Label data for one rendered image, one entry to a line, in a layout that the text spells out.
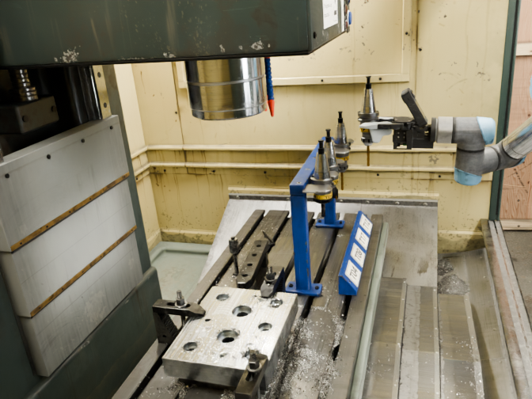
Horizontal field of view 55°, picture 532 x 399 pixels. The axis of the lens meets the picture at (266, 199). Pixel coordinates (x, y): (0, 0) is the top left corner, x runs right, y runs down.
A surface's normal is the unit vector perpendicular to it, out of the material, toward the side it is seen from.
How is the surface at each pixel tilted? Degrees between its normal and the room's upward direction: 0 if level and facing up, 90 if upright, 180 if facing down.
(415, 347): 8
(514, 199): 90
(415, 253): 24
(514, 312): 0
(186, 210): 90
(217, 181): 90
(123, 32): 90
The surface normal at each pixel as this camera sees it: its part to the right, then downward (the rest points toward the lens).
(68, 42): -0.29, 0.38
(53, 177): 0.95, 0.04
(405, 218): -0.18, -0.69
